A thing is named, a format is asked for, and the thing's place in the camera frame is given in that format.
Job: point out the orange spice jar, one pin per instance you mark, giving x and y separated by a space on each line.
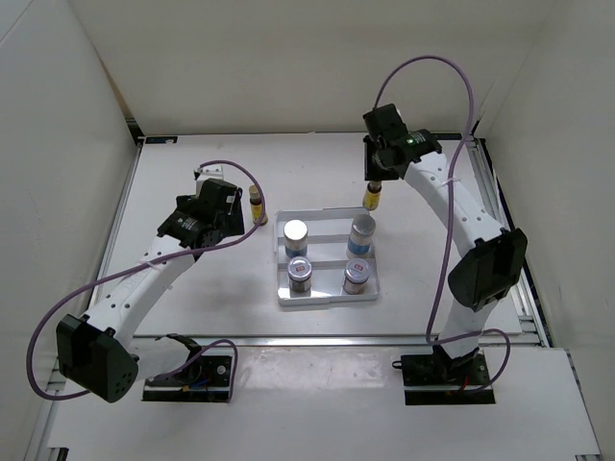
356 274

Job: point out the front aluminium rail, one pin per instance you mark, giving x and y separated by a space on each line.
319 341

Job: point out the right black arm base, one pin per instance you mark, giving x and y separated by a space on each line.
436 379

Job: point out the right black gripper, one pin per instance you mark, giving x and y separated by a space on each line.
370 173

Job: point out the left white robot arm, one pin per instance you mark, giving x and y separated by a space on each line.
95 349

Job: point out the yellow sauce bottle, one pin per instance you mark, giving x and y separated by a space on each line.
256 205
372 195

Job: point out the dark spice jar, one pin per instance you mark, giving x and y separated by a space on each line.
299 273

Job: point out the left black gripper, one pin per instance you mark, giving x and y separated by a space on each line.
233 221

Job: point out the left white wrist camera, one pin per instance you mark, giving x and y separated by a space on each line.
202 174

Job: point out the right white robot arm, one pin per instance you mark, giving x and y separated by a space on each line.
491 257

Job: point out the white divided tray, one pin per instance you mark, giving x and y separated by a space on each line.
328 231

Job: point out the blue label jar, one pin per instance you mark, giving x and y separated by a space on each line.
361 236
295 234

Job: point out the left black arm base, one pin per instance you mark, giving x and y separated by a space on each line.
208 375

